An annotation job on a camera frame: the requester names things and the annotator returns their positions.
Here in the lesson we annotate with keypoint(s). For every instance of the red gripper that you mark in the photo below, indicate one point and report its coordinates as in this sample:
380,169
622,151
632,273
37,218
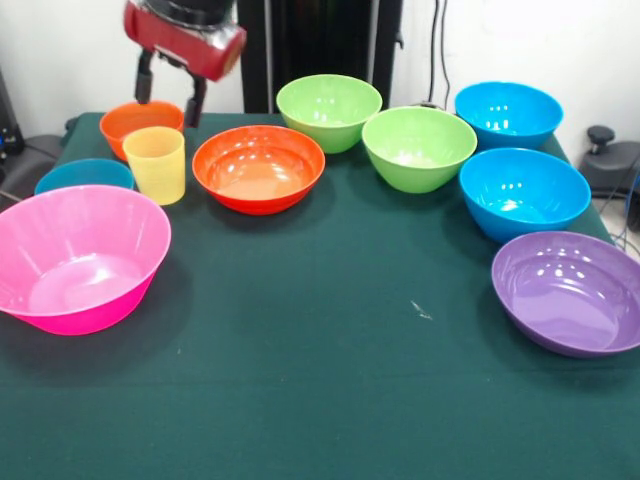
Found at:
190,47

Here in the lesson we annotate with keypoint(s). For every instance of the yellow plastic cup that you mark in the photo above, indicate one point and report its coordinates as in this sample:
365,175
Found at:
155,170

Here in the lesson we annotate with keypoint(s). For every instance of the small orange bowl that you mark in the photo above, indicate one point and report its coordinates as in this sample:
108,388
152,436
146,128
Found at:
155,114

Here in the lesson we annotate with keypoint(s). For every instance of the small blue bowl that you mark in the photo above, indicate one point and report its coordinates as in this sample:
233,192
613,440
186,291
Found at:
85,175

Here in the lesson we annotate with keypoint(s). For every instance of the large orange-red bowl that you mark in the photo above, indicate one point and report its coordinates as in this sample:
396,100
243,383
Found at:
260,170

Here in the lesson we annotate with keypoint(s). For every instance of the green bowl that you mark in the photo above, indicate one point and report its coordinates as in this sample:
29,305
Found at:
415,150
325,110

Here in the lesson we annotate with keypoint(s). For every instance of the black equipment box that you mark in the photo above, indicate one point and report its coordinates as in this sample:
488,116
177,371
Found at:
7,135

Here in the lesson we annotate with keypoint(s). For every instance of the large pink bowl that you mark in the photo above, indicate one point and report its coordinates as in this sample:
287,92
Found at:
75,260

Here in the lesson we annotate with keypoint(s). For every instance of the dark green tablecloth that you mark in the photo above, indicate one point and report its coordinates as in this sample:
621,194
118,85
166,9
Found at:
320,375

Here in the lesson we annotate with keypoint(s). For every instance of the large blue bowl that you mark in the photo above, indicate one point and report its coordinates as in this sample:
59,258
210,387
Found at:
505,115
520,190

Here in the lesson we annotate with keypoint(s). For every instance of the purple bowl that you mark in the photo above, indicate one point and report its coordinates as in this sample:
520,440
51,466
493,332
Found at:
565,295

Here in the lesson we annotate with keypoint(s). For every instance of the black stand with knob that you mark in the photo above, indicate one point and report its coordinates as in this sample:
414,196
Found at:
615,160

